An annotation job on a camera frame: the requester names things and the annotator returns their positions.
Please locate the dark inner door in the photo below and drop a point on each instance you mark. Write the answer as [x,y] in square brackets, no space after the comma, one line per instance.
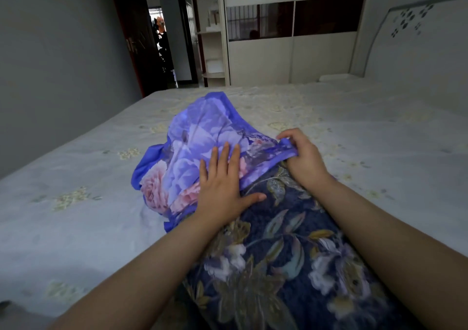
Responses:
[187,30]

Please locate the folded white cloth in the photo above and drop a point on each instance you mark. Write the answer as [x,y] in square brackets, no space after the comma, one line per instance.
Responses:
[214,65]

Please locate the person's left little finger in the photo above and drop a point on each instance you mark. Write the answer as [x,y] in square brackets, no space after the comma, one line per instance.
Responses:
[203,172]

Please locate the dark hanging clothes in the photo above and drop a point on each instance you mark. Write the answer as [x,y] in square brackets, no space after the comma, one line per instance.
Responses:
[163,55]

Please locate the person's left thumb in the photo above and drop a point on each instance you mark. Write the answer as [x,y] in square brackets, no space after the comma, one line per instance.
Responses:
[254,198]

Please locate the person's left hand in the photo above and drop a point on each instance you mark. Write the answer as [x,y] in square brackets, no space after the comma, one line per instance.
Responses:
[219,198]

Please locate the dark brown door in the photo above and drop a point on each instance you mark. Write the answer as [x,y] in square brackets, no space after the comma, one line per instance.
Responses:
[135,30]

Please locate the white pillow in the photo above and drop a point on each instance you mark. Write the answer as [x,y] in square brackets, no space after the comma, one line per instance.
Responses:
[340,77]

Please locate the person's left forearm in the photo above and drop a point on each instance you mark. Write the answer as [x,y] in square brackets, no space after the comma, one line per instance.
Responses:
[146,275]

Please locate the dark blue floral pillow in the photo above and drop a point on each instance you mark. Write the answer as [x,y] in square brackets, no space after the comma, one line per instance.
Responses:
[285,260]

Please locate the person's right thumb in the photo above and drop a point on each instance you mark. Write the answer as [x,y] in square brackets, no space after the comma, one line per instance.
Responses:
[292,161]

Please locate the person's right forearm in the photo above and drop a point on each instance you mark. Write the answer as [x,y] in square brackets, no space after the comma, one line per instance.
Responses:
[395,253]

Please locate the person's left middle finger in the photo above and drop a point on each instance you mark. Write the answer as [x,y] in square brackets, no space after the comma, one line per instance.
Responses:
[224,160]

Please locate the white wardrobe with dark stripe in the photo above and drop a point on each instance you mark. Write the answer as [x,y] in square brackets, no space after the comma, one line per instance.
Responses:
[292,55]

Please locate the person's right hand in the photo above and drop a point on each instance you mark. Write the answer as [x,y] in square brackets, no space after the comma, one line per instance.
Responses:
[310,165]

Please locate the white open shelf unit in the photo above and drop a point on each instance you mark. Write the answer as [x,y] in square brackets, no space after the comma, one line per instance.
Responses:
[212,41]

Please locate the white box on shelf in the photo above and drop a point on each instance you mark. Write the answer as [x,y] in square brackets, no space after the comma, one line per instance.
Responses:
[214,19]

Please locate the white embroidered bed sheet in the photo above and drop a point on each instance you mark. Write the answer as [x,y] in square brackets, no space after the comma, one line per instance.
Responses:
[73,180]

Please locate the blue floral pillowcase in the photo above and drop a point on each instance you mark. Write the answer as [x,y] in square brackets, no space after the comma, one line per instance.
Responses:
[193,136]

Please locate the white bed headboard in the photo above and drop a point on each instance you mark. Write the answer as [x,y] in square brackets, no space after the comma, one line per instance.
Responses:
[420,55]

